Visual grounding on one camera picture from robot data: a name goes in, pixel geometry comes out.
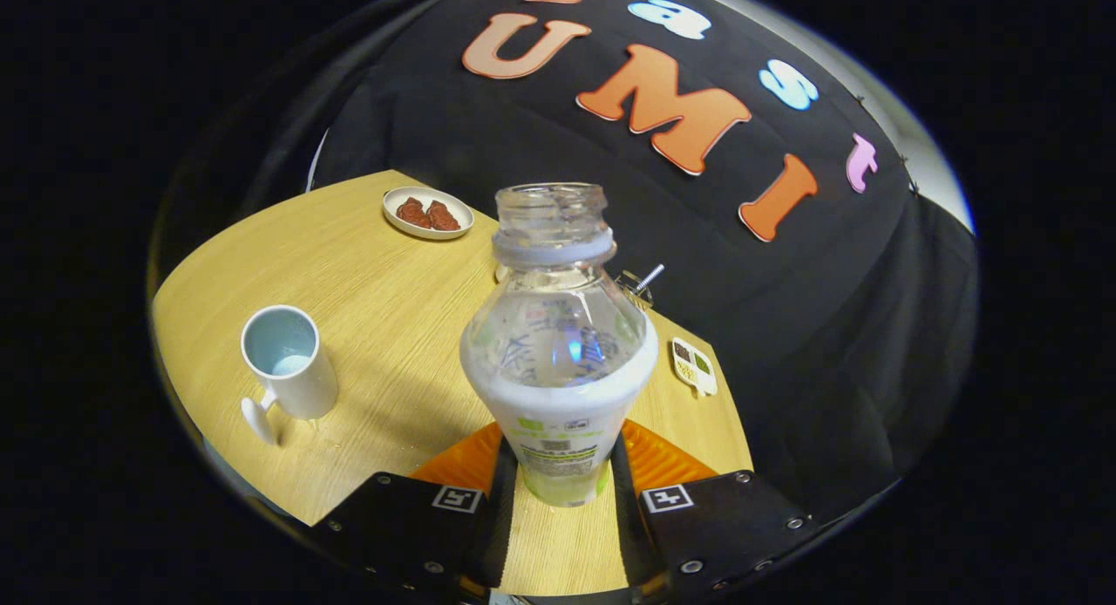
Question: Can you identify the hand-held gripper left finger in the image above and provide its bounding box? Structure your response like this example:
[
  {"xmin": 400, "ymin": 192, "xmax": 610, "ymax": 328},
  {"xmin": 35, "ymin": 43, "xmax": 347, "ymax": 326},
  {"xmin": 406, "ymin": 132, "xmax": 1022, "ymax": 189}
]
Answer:
[{"xmin": 312, "ymin": 420, "xmax": 521, "ymax": 602}]

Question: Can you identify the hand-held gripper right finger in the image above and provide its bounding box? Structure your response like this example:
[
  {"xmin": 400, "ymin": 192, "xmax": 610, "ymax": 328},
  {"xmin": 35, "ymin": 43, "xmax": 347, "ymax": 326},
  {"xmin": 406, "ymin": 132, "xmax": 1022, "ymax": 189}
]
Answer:
[{"xmin": 610, "ymin": 418, "xmax": 825, "ymax": 602}]

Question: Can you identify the white cup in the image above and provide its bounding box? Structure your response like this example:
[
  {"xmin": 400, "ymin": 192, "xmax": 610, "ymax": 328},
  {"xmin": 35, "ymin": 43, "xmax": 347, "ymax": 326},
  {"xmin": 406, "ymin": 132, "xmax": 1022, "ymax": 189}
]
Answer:
[{"xmin": 240, "ymin": 305, "xmax": 339, "ymax": 447}]

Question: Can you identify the clear plastic juice bottle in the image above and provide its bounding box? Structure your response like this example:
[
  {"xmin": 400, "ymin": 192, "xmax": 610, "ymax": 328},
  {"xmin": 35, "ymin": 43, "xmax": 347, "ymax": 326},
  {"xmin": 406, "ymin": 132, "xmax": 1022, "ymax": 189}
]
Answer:
[{"xmin": 459, "ymin": 182, "xmax": 660, "ymax": 508}]

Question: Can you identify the white divided dish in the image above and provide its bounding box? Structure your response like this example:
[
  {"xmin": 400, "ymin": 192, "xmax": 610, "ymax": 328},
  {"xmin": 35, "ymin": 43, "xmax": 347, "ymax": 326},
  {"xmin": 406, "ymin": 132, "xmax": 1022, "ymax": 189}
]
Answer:
[{"xmin": 670, "ymin": 336, "xmax": 718, "ymax": 398}]

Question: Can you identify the wooden table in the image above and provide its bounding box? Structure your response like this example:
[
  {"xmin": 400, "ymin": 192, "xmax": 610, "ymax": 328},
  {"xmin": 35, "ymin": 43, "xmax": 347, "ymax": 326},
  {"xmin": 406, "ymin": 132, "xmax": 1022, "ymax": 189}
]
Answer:
[{"xmin": 150, "ymin": 169, "xmax": 755, "ymax": 597}]

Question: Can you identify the black backdrop cloth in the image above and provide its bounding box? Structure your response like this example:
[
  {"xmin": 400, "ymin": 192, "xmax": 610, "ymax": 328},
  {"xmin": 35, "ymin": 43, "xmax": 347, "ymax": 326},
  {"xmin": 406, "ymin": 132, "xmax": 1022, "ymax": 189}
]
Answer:
[{"xmin": 148, "ymin": 0, "xmax": 979, "ymax": 519}]

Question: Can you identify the white round plate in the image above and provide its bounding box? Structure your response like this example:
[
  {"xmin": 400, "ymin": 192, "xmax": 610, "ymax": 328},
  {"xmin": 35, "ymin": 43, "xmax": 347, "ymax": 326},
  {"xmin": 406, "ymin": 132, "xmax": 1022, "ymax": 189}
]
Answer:
[{"xmin": 382, "ymin": 186, "xmax": 475, "ymax": 241}]

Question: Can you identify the wire mesh holder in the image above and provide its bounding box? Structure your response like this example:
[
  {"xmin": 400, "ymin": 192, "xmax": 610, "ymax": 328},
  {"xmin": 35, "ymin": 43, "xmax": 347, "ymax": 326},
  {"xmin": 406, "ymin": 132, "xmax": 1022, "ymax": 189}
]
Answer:
[{"xmin": 615, "ymin": 269, "xmax": 655, "ymax": 311}]

